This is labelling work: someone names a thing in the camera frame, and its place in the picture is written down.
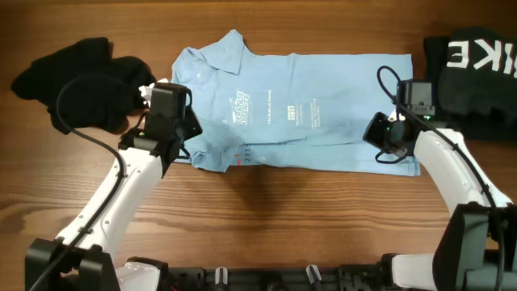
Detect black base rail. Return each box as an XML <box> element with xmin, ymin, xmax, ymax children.
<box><xmin>169</xmin><ymin>264</ymin><xmax>398</xmax><ymax>291</ymax></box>

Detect folded black shirt white letters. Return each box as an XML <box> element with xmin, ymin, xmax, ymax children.
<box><xmin>423</xmin><ymin>27</ymin><xmax>516</xmax><ymax>141</ymax></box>

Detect crumpled black garment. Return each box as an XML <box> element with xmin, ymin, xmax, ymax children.
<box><xmin>11</xmin><ymin>37</ymin><xmax>156</xmax><ymax>134</ymax></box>

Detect light blue t-shirt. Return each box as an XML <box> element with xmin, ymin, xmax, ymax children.
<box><xmin>171</xmin><ymin>30</ymin><xmax>420</xmax><ymax>176</ymax></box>

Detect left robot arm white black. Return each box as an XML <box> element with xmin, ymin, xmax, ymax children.
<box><xmin>25</xmin><ymin>82</ymin><xmax>202</xmax><ymax>290</ymax></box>

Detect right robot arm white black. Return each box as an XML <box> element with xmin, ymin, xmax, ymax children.
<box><xmin>364</xmin><ymin>80</ymin><xmax>516</xmax><ymax>290</ymax></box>

